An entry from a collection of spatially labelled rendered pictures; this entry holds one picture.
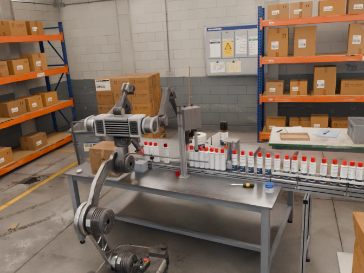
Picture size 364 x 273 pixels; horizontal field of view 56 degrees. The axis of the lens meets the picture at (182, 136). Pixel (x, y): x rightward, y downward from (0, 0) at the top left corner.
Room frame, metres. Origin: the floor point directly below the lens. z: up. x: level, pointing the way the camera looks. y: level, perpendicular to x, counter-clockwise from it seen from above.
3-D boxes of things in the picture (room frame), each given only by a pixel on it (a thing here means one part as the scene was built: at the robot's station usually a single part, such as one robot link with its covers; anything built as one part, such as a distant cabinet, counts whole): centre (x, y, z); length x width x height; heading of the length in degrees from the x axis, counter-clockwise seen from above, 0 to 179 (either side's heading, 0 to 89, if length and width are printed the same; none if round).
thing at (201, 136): (3.61, -0.17, 0.95); 0.20 x 0.20 x 0.14
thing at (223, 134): (3.53, -0.46, 1.04); 0.09 x 0.09 x 0.29
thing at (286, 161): (2.65, -0.86, 0.98); 0.05 x 0.05 x 0.20
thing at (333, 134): (4.06, -1.83, 0.81); 0.32 x 0.24 x 0.01; 147
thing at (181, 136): (2.93, 0.00, 1.16); 0.04 x 0.04 x 0.67; 63
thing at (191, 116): (2.95, -0.08, 1.38); 0.17 x 0.10 x 0.19; 118
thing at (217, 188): (3.31, 0.00, 0.82); 2.10 x 1.31 x 0.02; 63
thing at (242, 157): (2.82, -0.53, 0.98); 0.05 x 0.05 x 0.20
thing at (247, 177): (3.08, -0.02, 0.85); 1.65 x 0.11 x 0.05; 63
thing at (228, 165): (2.97, -0.44, 1.01); 0.14 x 0.13 x 0.26; 63
